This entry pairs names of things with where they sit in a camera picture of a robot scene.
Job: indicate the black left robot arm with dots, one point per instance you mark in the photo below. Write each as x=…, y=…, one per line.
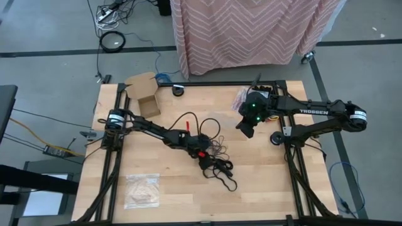
x=150, y=127

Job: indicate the black round roll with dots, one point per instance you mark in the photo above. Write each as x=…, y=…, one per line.
x=272, y=138

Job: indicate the clear plastic bag stack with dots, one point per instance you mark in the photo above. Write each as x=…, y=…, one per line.
x=143, y=191

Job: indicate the thick red band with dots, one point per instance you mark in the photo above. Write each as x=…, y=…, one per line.
x=267, y=119

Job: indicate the small open cardboard box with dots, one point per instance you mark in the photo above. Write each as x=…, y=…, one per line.
x=144, y=84

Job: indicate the white power strip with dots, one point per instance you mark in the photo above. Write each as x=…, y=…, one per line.
x=105, y=14

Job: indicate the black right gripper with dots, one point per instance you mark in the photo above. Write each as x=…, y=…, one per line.
x=256, y=108

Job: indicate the thick yellow band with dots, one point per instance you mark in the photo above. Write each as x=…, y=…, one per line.
x=274, y=118

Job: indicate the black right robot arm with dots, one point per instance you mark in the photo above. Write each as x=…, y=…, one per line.
x=314, y=111

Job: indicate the black furniture beam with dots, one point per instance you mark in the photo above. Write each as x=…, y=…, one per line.
x=31, y=182

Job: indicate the wide black rubber band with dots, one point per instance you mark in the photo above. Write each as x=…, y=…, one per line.
x=228, y=172
x=224, y=164

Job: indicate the pink chevron cloth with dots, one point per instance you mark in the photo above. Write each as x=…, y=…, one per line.
x=251, y=31

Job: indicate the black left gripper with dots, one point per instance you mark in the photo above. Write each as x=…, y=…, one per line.
x=199, y=144

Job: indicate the black flat panel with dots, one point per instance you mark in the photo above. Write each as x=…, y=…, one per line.
x=6, y=106

